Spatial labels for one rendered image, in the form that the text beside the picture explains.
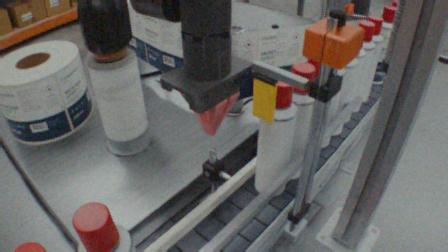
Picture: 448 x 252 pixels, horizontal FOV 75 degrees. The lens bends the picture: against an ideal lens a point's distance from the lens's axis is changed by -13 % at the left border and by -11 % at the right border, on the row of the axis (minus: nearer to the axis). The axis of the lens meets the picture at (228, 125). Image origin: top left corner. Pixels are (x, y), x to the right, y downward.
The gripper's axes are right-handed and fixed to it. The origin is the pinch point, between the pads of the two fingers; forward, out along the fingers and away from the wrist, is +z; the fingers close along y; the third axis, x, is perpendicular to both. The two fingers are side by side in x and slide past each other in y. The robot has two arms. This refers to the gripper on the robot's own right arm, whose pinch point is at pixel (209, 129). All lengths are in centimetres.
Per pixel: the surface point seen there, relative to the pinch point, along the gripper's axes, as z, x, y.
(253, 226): 13.8, 8.8, 0.5
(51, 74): -0.5, -33.7, 8.0
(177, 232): 10.5, 2.9, 10.1
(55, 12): 81, -360, -113
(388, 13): -6, 7, -54
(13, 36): 86, -347, -55
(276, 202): 13.8, 8.8, -5.6
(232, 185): 10.4, 2.9, -1.5
